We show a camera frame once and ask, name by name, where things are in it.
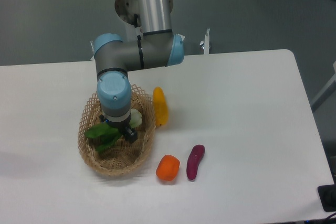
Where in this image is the purple eggplant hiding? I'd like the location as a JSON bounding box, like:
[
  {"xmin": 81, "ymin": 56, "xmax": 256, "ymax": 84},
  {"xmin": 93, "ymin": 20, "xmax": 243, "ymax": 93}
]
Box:
[{"xmin": 186, "ymin": 144, "xmax": 205, "ymax": 181}]

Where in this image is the black device at table edge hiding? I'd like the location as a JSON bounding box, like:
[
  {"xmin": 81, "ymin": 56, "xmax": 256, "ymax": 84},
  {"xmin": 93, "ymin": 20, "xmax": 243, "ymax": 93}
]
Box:
[{"xmin": 318, "ymin": 184, "xmax": 335, "ymax": 212}]

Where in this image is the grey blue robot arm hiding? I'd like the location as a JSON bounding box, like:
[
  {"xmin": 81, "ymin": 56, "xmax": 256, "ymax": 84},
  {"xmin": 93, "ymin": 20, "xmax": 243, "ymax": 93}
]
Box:
[{"xmin": 93, "ymin": 0, "xmax": 184, "ymax": 143}]

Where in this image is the yellow pepper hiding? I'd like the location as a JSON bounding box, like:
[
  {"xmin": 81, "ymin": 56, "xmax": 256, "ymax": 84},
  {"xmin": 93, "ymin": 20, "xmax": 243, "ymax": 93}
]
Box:
[{"xmin": 153, "ymin": 87, "xmax": 169, "ymax": 126}]

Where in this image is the woven wicker basket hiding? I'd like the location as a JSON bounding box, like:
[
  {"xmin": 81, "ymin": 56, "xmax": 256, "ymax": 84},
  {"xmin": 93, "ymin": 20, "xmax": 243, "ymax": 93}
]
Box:
[{"xmin": 78, "ymin": 84, "xmax": 155, "ymax": 177}]

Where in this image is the white frame bracket right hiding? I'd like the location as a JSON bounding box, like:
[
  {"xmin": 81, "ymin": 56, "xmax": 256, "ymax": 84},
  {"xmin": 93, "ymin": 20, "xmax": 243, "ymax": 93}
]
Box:
[{"xmin": 173, "ymin": 27, "xmax": 212, "ymax": 56}]

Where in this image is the white table leg right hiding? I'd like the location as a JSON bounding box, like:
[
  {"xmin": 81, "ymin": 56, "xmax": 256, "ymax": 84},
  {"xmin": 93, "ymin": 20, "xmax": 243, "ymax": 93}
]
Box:
[{"xmin": 310, "ymin": 62, "xmax": 335, "ymax": 113}]

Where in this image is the orange pepper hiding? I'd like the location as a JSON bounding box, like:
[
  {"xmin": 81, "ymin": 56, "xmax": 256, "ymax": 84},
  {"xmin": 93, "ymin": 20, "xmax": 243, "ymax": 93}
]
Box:
[{"xmin": 156, "ymin": 155, "xmax": 180, "ymax": 182}]

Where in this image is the white frame bracket left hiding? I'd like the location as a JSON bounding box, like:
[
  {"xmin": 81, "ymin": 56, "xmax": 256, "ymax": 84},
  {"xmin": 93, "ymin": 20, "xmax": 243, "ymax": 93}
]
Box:
[{"xmin": 90, "ymin": 40, "xmax": 95, "ymax": 61}]

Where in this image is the white frame bracket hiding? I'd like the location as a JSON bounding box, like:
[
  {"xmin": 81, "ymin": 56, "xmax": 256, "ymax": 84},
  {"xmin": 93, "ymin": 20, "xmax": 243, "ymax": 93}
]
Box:
[
  {"xmin": 90, "ymin": 40, "xmax": 95, "ymax": 61},
  {"xmin": 173, "ymin": 27, "xmax": 212, "ymax": 56}
]

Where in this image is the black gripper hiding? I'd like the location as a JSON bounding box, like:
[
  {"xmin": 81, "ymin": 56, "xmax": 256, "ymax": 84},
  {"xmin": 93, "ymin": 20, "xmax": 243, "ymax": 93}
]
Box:
[{"xmin": 99, "ymin": 114, "xmax": 138, "ymax": 143}]

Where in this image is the green bok choy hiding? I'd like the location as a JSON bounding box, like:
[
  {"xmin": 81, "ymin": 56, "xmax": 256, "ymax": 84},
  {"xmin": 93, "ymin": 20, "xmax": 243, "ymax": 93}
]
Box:
[{"xmin": 84, "ymin": 109, "xmax": 142, "ymax": 153}]

